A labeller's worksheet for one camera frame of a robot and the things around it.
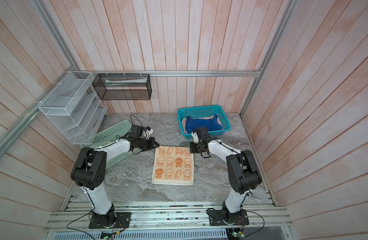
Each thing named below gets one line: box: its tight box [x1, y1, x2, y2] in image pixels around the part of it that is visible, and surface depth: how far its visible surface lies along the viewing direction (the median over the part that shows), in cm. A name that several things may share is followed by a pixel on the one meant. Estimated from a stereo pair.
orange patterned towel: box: [151, 145, 194, 186], surface depth 94 cm
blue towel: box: [185, 114, 223, 134], surface depth 110 cm
